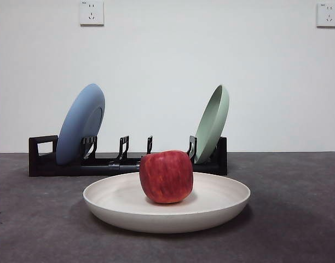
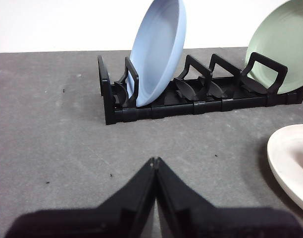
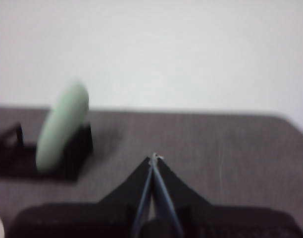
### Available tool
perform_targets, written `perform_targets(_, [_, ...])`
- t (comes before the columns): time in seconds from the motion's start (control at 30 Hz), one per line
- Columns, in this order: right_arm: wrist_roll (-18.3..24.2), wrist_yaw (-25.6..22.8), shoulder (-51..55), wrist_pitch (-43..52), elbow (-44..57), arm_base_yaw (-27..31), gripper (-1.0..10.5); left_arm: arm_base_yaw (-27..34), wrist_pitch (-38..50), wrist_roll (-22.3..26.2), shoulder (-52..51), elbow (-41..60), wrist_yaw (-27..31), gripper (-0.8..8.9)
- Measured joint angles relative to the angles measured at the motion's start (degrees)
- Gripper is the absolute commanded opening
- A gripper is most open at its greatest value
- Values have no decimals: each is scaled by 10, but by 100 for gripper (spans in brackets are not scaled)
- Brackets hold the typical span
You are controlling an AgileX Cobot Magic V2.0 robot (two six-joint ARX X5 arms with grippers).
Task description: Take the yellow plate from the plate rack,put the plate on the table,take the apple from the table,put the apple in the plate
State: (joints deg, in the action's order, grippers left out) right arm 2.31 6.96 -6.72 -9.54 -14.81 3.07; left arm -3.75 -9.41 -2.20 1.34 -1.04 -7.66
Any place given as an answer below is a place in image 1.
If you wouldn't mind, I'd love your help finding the pale yellow plate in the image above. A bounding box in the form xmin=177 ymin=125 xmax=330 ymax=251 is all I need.
xmin=83 ymin=171 xmax=251 ymax=235

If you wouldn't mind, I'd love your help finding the blue plate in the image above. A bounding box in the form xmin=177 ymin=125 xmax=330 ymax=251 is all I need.
xmin=55 ymin=83 xmax=106 ymax=167

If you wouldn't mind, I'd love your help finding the white wall socket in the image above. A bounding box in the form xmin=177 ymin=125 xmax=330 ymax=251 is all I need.
xmin=316 ymin=2 xmax=335 ymax=28
xmin=79 ymin=0 xmax=105 ymax=27

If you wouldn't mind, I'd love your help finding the red apple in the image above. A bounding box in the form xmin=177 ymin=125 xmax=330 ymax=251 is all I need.
xmin=139 ymin=150 xmax=194 ymax=204

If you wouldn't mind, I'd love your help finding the green plate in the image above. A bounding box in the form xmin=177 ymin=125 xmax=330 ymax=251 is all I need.
xmin=194 ymin=84 xmax=230 ymax=165

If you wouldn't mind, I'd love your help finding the black plate rack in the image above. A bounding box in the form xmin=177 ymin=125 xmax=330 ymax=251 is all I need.
xmin=28 ymin=135 xmax=228 ymax=178

